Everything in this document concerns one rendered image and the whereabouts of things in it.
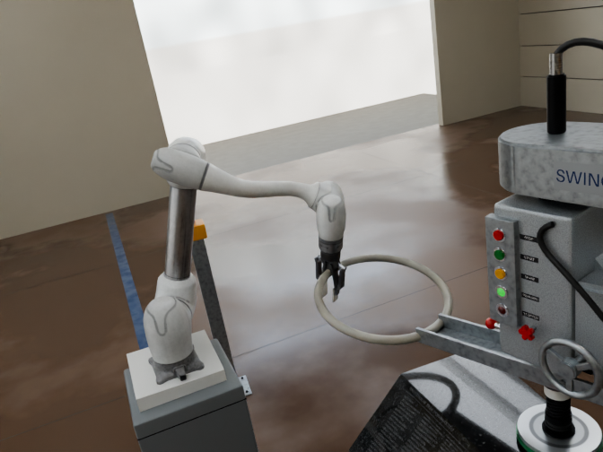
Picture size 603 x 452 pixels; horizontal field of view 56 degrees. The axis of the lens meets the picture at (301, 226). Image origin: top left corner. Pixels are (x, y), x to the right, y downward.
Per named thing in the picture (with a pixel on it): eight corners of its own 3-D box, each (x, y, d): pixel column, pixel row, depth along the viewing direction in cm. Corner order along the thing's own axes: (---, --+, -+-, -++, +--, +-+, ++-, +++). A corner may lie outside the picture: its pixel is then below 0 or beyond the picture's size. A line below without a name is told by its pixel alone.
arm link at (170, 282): (149, 332, 221) (159, 304, 242) (191, 335, 223) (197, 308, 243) (160, 140, 194) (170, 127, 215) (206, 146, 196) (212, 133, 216)
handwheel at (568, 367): (621, 391, 128) (624, 334, 123) (598, 413, 123) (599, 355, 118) (559, 366, 140) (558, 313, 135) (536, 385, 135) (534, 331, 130)
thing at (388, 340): (481, 306, 198) (483, 299, 196) (380, 369, 173) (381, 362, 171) (383, 244, 231) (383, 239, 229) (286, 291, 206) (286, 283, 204)
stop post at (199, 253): (246, 376, 350) (207, 212, 313) (252, 394, 332) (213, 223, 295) (214, 386, 346) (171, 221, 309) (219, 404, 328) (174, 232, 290)
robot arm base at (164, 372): (159, 391, 201) (156, 378, 199) (147, 360, 220) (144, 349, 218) (208, 373, 207) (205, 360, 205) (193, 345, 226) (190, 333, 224)
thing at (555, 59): (570, 131, 127) (570, 50, 121) (560, 134, 125) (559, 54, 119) (553, 130, 130) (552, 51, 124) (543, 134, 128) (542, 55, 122)
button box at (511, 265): (523, 324, 141) (520, 218, 131) (517, 328, 139) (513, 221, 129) (496, 314, 147) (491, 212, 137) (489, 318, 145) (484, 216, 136)
